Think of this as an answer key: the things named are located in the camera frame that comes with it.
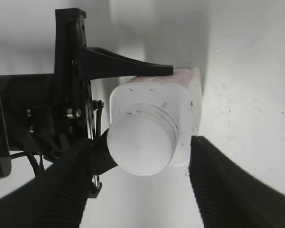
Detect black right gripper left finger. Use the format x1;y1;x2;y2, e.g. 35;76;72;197
0;139;92;228

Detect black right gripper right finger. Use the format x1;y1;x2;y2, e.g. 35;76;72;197
189;136;285;228

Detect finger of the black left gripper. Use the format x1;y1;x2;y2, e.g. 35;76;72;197
84;47;173;80
89;129;118;175

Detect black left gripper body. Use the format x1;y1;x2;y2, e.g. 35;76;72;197
0;8;102;175

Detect white ribbed bottle cap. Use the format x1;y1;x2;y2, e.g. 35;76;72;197
107;115;177;176

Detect white yili changqing yogurt bottle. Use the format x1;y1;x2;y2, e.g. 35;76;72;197
109;67;202;166

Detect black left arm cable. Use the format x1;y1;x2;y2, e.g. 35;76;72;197
10;152;53;179

